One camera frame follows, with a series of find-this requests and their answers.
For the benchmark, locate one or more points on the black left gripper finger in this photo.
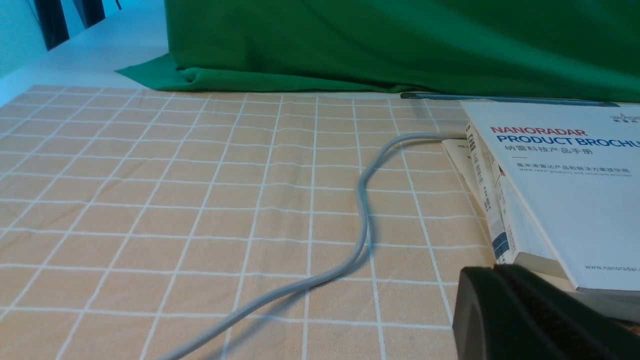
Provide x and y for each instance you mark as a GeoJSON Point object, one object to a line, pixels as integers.
{"type": "Point", "coordinates": [509, 313]}

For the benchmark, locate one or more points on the thick white middle book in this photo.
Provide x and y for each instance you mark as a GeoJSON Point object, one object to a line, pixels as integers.
{"type": "Point", "coordinates": [515, 238]}

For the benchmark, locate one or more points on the white Nanoradar product brochure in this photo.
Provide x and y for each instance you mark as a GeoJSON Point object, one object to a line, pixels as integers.
{"type": "Point", "coordinates": [576, 169]}

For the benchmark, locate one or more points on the dark flat bar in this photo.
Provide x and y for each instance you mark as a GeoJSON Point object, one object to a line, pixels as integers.
{"type": "Point", "coordinates": [507, 99]}

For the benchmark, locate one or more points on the green backdrop cloth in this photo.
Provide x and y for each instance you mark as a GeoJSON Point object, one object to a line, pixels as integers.
{"type": "Point", "coordinates": [576, 49]}

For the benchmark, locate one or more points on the orange checkered tablecloth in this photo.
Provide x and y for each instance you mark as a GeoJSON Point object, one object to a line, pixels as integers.
{"type": "Point", "coordinates": [133, 220]}

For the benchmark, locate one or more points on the black stand legs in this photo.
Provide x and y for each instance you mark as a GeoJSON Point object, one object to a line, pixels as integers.
{"type": "Point", "coordinates": [59, 20]}

